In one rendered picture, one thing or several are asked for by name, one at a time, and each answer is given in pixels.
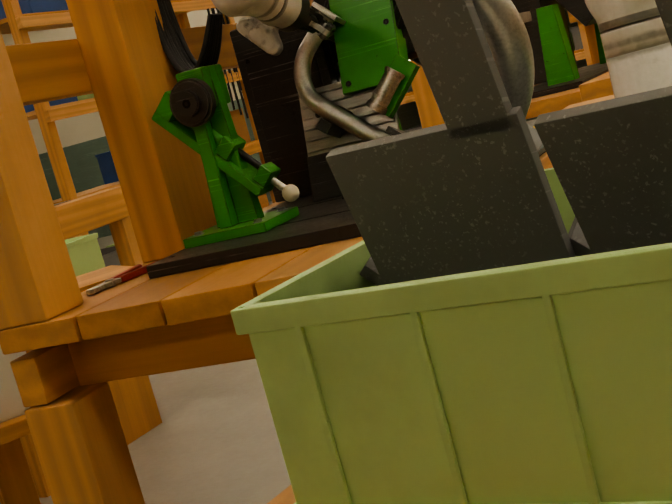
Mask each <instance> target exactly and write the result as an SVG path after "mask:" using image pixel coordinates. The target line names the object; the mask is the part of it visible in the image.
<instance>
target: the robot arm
mask: <svg viewBox="0 0 672 504"><path fill-rule="evenodd" d="M211 1H212V2H213V4H214V5H215V7H216V8H217V9H218V10H219V11H220V12H221V13H222V14H224V15H226V16H228V17H239V16H251V17H244V18H241V19H240V20H239V21H238V22H237V24H236V29H237V31H238V32H239V33H240V34H242V35H243V36H244V37H246V38H247V39H248V40H250V41H251V42H252V43H254V44H255V45H257V46H258V47H259V48H261V49H262V50H264V51H265V52H266V53H268V54H271V55H273V56H278V55H280V54H281V52H282V50H283V43H282V41H281V39H280V36H279V33H278V30H280V31H283V32H293V31H296V30H298V29H301V30H306V31H308V32H310V33H312V34H313V33H315V32H317V33H318V34H317V35H318V36H319V37H320V39H322V40H327V39H328V38H329V37H330V36H332V35H333V33H334V32H335V30H336V26H335V25H334V24H332V23H330V22H328V20H326V19H323V16H322V15H321V14H319V13H318V12H316V11H315V10H314V9H312V8H311V7H310V2H309V0H211ZM584 1H585V4H586V6H587V8H588V10H589V12H590V13H591V15H592V16H593V17H594V19H595V20H596V22H597V25H598V28H599V32H600V37H601V41H602V46H603V50H604V54H605V58H606V63H607V67H608V71H609V76H610V80H611V84H612V88H613V93H614V97H615V98H618V97H623V96H627V95H632V94H637V93H641V92H646V91H650V90H655V89H659V88H664V87H669V86H672V46H671V44H670V41H669V38H668V35H667V33H666V30H665V27H664V24H663V22H662V19H661V16H660V13H659V11H658V8H657V5H656V2H655V0H584ZM319 24H320V25H319ZM601 33H602V34H601Z"/></svg>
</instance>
